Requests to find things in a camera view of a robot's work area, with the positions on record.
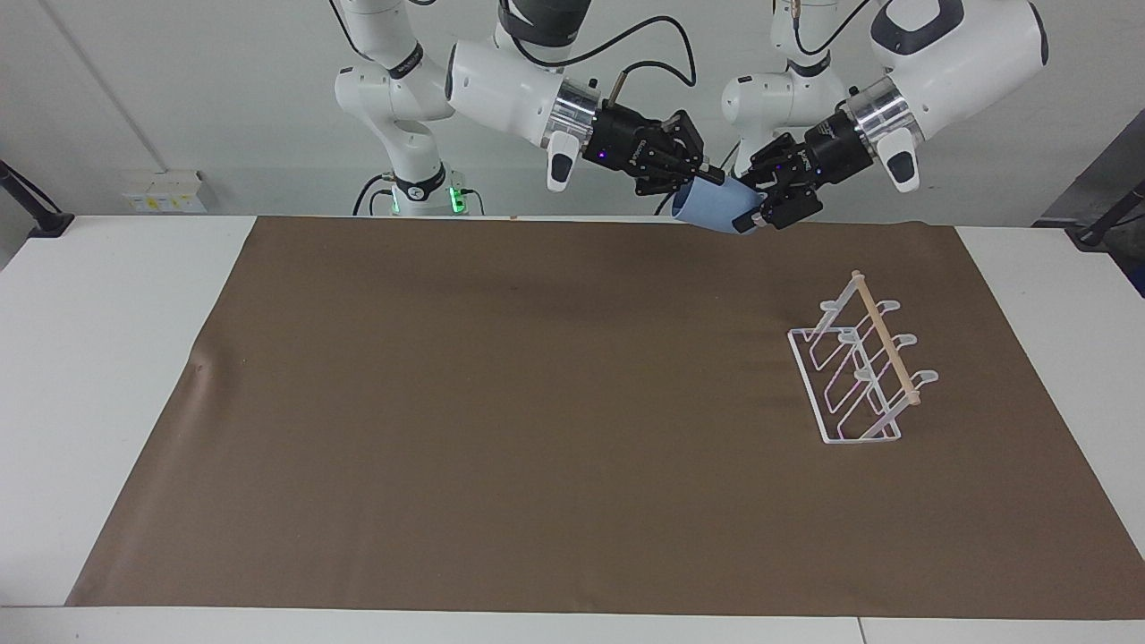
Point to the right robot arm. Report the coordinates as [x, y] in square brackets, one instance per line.
[402, 98]

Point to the white wall socket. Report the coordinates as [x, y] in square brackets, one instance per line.
[165, 192]

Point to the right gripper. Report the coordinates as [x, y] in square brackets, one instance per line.
[622, 139]

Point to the black stand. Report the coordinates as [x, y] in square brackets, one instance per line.
[45, 219]
[1105, 228]

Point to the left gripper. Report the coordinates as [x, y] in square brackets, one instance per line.
[839, 145]

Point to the blue cup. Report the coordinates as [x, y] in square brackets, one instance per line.
[711, 204]

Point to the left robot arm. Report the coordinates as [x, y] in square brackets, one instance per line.
[966, 45]

